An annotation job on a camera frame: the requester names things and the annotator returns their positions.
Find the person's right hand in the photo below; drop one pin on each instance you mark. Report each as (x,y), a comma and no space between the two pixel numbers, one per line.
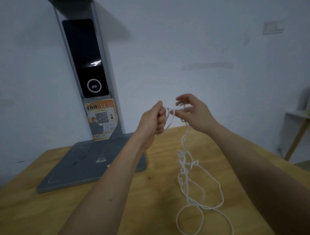
(201,116)

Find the person's left hand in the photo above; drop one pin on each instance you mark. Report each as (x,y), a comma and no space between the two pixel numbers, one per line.
(150,123)

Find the person's left thumb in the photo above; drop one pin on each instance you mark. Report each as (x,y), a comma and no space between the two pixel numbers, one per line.
(158,106)

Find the person's right thumb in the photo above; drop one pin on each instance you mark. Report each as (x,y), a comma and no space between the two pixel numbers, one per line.
(180,112)

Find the person's right forearm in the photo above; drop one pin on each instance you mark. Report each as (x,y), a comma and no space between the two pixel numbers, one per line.
(261,179)

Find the person's left forearm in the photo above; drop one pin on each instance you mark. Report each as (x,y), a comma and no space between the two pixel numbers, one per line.
(109,191)

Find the orange paper sticker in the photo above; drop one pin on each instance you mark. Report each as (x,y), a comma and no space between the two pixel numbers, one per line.
(103,121)

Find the small white label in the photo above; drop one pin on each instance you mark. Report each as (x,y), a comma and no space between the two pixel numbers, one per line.
(101,159)

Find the grey scanner stand with base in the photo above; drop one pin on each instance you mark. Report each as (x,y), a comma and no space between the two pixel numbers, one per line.
(84,167)

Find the white side table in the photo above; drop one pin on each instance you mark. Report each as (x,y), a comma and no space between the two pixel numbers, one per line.
(293,130)

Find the wooden table leg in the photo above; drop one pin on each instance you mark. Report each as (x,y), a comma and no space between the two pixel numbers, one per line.
(296,140)

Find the white wall switch plate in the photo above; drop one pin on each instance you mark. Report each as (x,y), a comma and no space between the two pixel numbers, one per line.
(273,27)

